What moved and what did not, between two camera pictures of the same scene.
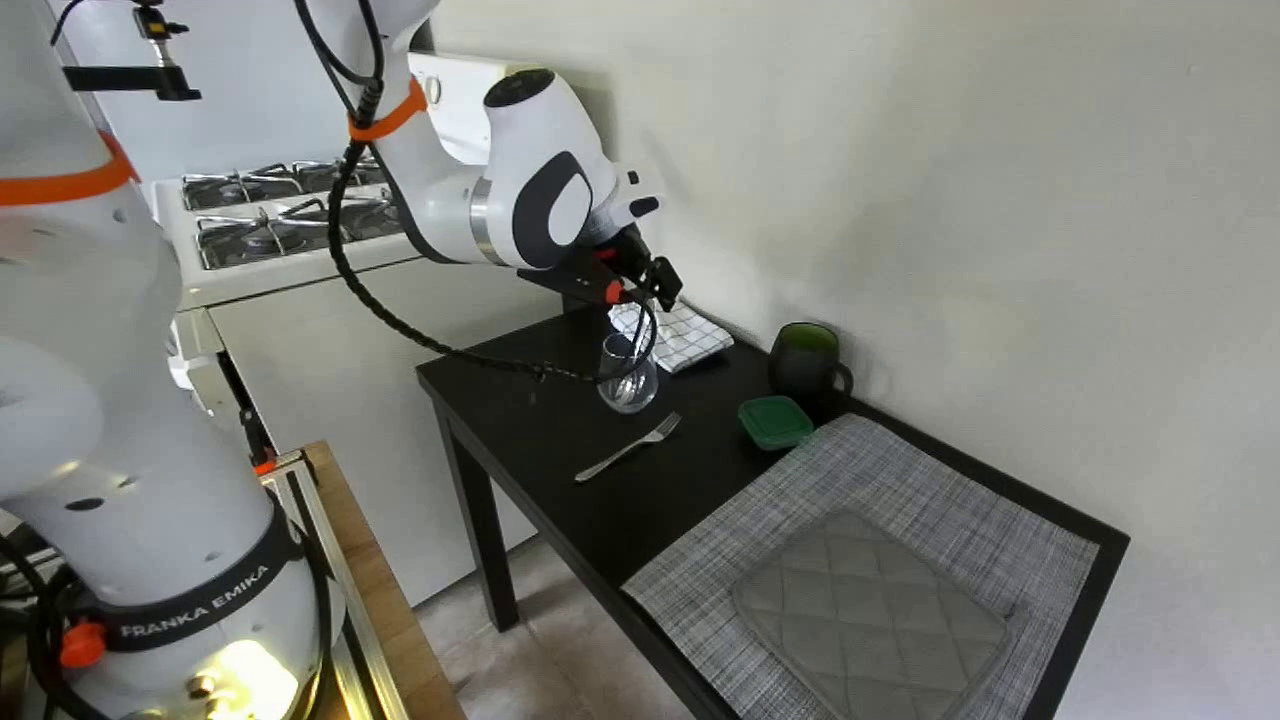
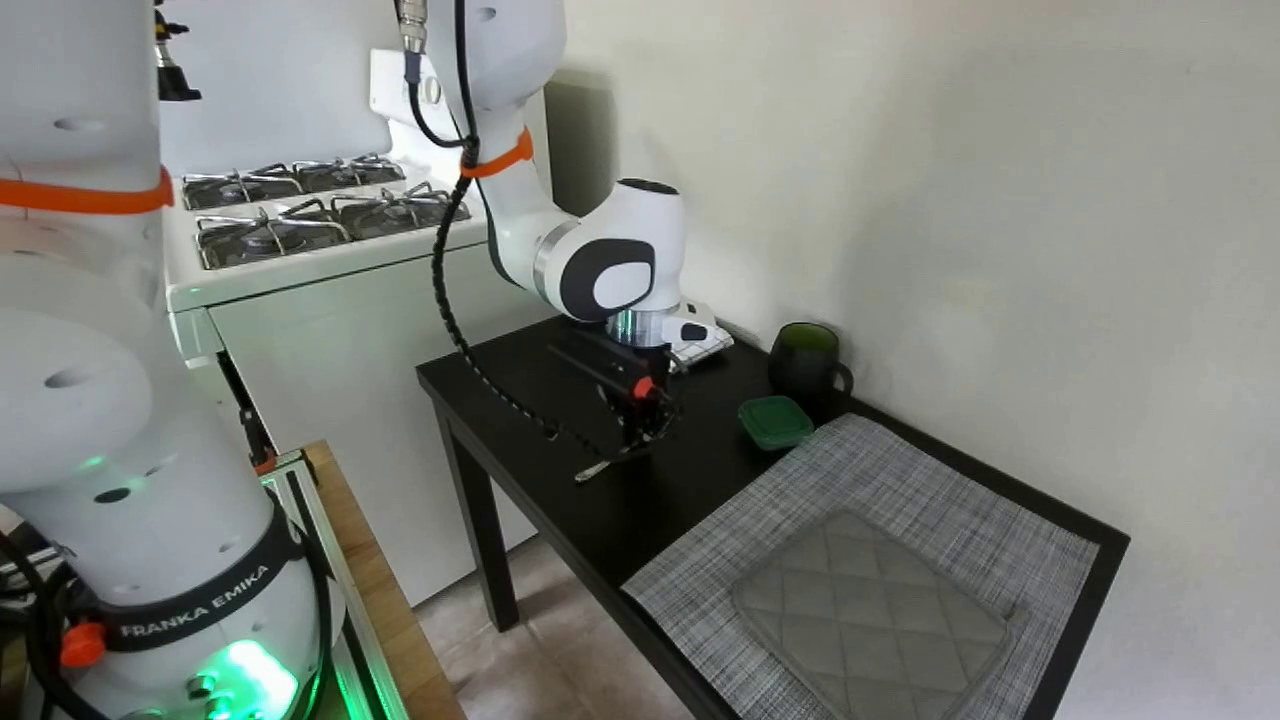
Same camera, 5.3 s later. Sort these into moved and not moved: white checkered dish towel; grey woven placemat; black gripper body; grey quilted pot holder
Moved: black gripper body
Not moved: grey woven placemat; white checkered dish towel; grey quilted pot holder
